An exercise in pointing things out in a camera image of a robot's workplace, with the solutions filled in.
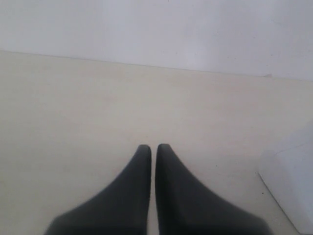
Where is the white mannequin head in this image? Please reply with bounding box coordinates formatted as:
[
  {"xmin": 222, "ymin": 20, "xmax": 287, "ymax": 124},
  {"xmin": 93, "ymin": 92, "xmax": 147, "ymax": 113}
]
[{"xmin": 258, "ymin": 124, "xmax": 313, "ymax": 235}]

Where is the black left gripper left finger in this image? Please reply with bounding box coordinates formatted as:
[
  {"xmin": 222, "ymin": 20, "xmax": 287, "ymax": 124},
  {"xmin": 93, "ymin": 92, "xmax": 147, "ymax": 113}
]
[{"xmin": 45, "ymin": 144, "xmax": 152, "ymax": 235}]

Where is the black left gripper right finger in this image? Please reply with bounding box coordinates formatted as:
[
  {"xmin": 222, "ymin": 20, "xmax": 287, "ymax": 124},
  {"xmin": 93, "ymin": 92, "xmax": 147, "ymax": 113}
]
[{"xmin": 155, "ymin": 143, "xmax": 272, "ymax": 235}]

